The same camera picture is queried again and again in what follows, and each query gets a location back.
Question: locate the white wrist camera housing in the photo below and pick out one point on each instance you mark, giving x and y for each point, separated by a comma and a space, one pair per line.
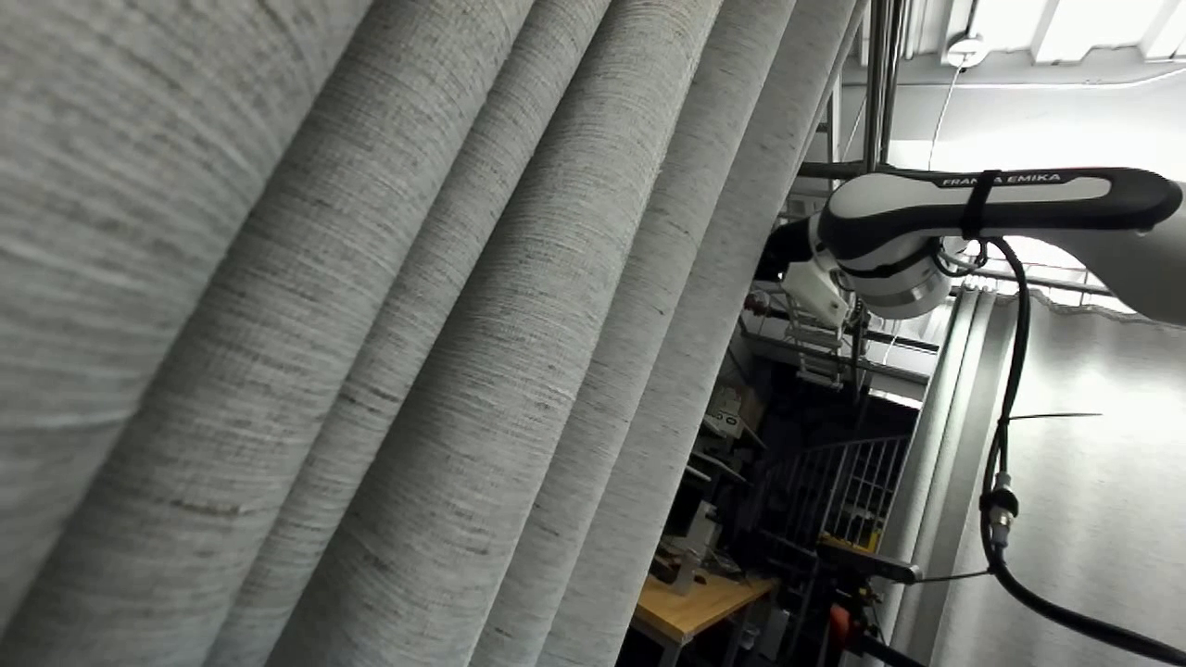
817, 293

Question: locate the wooden workbench top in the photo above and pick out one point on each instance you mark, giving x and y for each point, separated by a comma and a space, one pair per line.
699, 606

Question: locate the grey textured fabric curtain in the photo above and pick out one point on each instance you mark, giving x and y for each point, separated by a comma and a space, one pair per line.
370, 345

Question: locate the vertical metal ceiling pole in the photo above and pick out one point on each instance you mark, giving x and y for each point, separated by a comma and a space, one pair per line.
879, 79

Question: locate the white ceiling sensor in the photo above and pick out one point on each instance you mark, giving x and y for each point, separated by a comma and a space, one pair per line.
965, 51

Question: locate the grey metal column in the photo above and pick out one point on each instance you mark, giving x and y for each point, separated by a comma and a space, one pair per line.
945, 469

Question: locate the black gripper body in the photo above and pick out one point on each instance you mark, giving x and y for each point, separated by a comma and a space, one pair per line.
785, 254

